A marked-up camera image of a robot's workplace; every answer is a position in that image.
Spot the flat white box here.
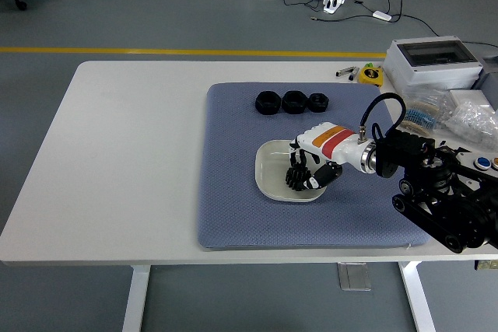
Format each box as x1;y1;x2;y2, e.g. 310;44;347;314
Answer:
449;89;498;110

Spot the large black gear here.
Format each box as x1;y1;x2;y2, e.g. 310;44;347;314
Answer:
285;166;314;192

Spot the clear bag of resistors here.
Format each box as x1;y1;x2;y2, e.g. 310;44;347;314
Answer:
400;89;454;135

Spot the white square dish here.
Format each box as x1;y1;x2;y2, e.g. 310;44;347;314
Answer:
254;139;329;204

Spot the blue-grey padded mat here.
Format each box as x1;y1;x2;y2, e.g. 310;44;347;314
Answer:
196;82;432;250

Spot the metal floor plate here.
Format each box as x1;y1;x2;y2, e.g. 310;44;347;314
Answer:
337;261;372;292

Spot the grey electrical enclosure box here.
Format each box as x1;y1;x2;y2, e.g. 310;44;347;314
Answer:
384;35;483;92

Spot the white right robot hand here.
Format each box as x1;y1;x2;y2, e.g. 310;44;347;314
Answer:
287;121;369;189

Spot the white table leg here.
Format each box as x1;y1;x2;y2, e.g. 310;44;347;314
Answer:
122;264;152;332
398;261;436;332

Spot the small black hex nut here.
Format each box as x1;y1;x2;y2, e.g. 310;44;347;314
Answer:
307;93;331;114

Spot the white button control box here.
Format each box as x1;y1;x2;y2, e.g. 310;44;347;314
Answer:
458;149;498;180

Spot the large black hex nut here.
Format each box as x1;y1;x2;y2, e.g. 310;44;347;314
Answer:
282;90;308;115
254;90;281;116

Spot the white power strip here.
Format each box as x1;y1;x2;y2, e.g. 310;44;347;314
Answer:
322;0;349;15

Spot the yellow tape measure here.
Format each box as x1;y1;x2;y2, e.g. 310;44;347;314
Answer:
357;62;385;87

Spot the grey metal case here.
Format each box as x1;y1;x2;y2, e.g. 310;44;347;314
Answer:
475;54;498;90

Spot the clear bag of plastic parts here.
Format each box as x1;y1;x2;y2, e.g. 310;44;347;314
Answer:
443;100;498;151

